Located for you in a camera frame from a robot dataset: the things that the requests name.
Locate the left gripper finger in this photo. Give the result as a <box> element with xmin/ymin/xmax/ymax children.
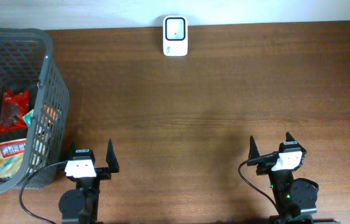
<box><xmin>65</xmin><ymin>142</ymin><xmax>76</xmax><ymax>161</ymax></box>
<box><xmin>106</xmin><ymin>139</ymin><xmax>119</xmax><ymax>173</ymax></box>

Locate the orange tissue pack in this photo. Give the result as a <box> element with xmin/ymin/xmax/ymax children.
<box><xmin>41</xmin><ymin>105</ymin><xmax>60</xmax><ymax>127</ymax></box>

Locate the teal tissue pack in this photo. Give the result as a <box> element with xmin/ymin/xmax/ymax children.
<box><xmin>22</xmin><ymin>110</ymin><xmax>34</xmax><ymax>128</ymax></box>

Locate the yellow chips bag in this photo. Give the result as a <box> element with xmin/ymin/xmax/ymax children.
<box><xmin>0</xmin><ymin>138</ymin><xmax>26</xmax><ymax>183</ymax></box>

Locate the red snack bag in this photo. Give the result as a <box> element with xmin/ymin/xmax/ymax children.
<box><xmin>0</xmin><ymin>90</ymin><xmax>29</xmax><ymax>135</ymax></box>

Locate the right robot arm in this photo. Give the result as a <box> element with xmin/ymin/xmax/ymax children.
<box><xmin>238</xmin><ymin>132</ymin><xmax>337</xmax><ymax>223</ymax></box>

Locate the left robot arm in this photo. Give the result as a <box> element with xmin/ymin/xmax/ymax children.
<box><xmin>58</xmin><ymin>140</ymin><xmax>119</xmax><ymax>224</ymax></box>

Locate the white barcode scanner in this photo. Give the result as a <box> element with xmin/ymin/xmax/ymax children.
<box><xmin>162</xmin><ymin>15</ymin><xmax>188</xmax><ymax>57</ymax></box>

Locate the grey plastic basket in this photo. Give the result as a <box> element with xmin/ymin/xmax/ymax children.
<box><xmin>0</xmin><ymin>28</ymin><xmax>70</xmax><ymax>194</ymax></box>

